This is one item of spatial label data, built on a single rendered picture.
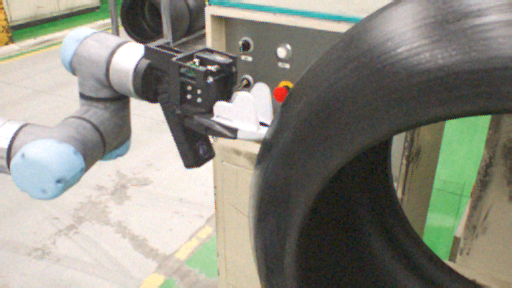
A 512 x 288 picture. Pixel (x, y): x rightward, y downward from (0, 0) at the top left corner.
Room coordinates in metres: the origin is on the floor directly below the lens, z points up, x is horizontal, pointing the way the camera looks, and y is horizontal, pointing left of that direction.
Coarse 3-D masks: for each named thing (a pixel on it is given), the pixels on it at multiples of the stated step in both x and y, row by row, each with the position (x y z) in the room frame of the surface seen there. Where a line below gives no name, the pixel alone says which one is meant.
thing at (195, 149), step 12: (168, 96) 0.58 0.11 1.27; (168, 108) 0.58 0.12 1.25; (168, 120) 0.58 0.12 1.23; (180, 132) 0.57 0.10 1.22; (192, 132) 0.58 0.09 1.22; (180, 144) 0.57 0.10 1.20; (192, 144) 0.57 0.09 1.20; (204, 144) 0.59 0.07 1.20; (192, 156) 0.56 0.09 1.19; (204, 156) 0.58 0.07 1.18; (192, 168) 0.57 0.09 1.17
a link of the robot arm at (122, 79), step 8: (120, 48) 0.63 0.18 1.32; (128, 48) 0.63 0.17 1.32; (136, 48) 0.63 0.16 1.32; (120, 56) 0.62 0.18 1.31; (128, 56) 0.61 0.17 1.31; (136, 56) 0.61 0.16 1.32; (112, 64) 0.61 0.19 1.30; (120, 64) 0.61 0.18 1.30; (128, 64) 0.60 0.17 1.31; (136, 64) 0.60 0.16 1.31; (112, 72) 0.61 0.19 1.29; (120, 72) 0.60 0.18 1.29; (128, 72) 0.60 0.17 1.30; (112, 80) 0.61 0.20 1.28; (120, 80) 0.60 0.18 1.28; (128, 80) 0.59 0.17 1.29; (120, 88) 0.61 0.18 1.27; (128, 88) 0.60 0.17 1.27; (136, 96) 0.60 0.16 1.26
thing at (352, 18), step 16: (224, 0) 1.20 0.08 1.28; (240, 0) 1.17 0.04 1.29; (256, 0) 1.15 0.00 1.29; (272, 0) 1.12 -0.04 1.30; (288, 0) 1.10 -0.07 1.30; (304, 0) 1.08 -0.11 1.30; (320, 0) 1.06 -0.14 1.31; (336, 0) 1.04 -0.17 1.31; (352, 0) 1.02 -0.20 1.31; (368, 0) 1.00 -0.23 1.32; (384, 0) 0.98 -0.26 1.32; (304, 16) 1.07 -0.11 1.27; (320, 16) 1.05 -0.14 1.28; (336, 16) 1.03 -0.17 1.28; (352, 16) 1.02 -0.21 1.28
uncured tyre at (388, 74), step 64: (448, 0) 0.34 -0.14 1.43; (320, 64) 0.40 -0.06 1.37; (384, 64) 0.34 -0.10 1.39; (448, 64) 0.31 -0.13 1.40; (320, 128) 0.36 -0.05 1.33; (384, 128) 0.32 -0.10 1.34; (256, 192) 0.41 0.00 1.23; (320, 192) 0.37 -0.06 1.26; (384, 192) 0.60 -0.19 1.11; (256, 256) 0.40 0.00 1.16; (320, 256) 0.52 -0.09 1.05; (384, 256) 0.58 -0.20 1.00
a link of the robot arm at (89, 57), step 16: (80, 32) 0.68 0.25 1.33; (96, 32) 0.67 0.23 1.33; (64, 48) 0.67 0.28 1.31; (80, 48) 0.65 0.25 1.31; (96, 48) 0.64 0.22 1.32; (112, 48) 0.63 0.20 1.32; (64, 64) 0.67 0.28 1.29; (80, 64) 0.65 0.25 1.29; (96, 64) 0.63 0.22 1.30; (80, 80) 0.65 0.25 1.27; (96, 80) 0.64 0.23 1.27; (96, 96) 0.64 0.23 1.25; (112, 96) 0.64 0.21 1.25
